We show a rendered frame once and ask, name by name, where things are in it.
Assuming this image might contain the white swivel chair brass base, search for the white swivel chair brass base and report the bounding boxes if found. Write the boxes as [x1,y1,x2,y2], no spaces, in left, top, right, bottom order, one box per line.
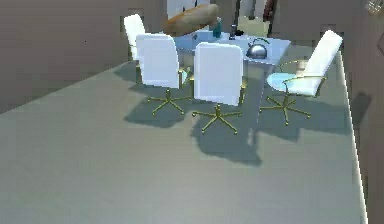
[191,41,248,136]
[123,13,147,62]
[259,29,344,127]
[135,33,194,117]

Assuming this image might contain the teal bottle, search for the teal bottle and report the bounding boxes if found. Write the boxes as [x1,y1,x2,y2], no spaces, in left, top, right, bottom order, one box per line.
[213,17,223,39]

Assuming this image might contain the silver kettle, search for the silver kettle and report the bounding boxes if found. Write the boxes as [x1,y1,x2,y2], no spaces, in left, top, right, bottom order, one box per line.
[245,37,270,60]

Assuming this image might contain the pale blue dining table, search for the pale blue dining table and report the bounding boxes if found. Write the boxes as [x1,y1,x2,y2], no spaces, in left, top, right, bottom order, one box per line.
[173,29,292,125]

